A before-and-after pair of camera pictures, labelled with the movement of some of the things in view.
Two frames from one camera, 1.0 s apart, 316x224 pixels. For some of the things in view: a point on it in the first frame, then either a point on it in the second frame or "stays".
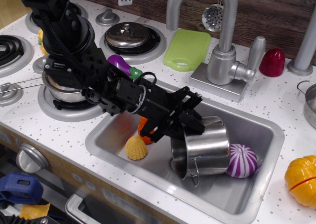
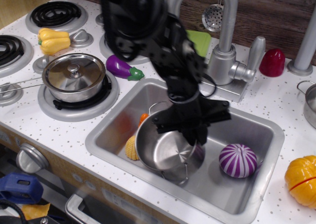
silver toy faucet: (222, 76) stays
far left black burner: (16, 55) stays
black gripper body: (166, 112) → (196, 114)
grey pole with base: (301, 66) stays
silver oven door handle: (71, 209) stays
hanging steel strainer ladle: (212, 17) stays
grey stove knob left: (38, 65) stays
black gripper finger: (176, 132) → (190, 135)
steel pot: (207, 153) → (167, 153)
